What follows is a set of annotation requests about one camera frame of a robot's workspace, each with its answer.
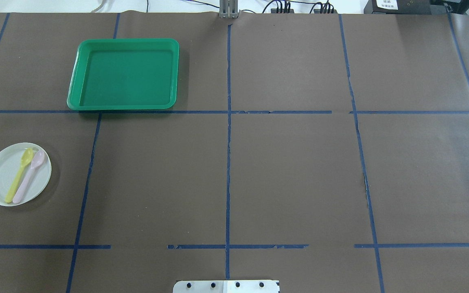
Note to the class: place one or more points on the green plastic tray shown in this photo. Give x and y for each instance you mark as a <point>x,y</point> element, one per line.
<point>125,75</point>

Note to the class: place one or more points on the brown paper table cover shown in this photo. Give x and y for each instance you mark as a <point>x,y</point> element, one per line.
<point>329,152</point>

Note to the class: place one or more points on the pink plastic spoon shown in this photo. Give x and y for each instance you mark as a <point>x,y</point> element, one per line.
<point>37,160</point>

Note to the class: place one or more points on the black power strip right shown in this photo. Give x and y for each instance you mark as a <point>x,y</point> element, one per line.
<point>324,10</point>

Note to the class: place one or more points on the grey metal mounting post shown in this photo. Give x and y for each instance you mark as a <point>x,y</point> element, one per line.
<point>228,9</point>

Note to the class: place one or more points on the metal base plate with bolts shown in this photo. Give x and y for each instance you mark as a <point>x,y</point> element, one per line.
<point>227,286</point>

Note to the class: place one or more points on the white round plate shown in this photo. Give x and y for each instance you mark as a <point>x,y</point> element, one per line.
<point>10,159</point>

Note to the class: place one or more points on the black power strip left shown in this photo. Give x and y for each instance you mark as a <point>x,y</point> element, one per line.
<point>282,9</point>

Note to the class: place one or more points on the black power strip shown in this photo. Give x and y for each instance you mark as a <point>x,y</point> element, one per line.
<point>282,9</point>
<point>324,10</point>

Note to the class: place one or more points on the yellow plastic spoon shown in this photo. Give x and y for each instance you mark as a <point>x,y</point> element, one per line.
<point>24,162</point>

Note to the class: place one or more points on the black box with label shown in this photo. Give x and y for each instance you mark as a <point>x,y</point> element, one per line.
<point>404,7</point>

